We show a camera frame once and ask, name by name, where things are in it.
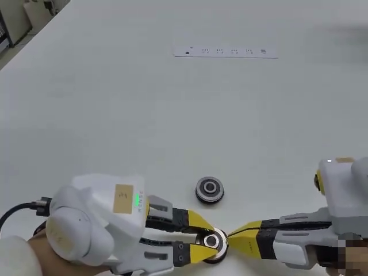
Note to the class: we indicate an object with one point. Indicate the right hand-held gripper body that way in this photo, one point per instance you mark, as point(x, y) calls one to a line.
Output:
point(345, 195)

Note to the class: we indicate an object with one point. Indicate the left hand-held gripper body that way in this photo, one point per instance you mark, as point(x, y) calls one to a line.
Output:
point(95, 212)

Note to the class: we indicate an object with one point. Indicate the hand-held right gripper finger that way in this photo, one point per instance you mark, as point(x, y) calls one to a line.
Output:
point(287, 244)
point(287, 222)

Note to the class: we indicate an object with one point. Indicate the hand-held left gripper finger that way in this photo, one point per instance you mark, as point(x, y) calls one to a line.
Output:
point(178, 220)
point(184, 254)

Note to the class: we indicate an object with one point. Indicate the metal wheel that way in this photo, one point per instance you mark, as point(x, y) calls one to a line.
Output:
point(212, 241)
point(208, 187)

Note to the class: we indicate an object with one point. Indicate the person's left forearm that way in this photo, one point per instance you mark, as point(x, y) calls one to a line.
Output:
point(37, 256)

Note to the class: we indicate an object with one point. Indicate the white table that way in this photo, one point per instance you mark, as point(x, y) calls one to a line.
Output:
point(172, 120)

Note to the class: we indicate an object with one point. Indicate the grey cabinet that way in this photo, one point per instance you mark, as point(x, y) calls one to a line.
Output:
point(20, 23)

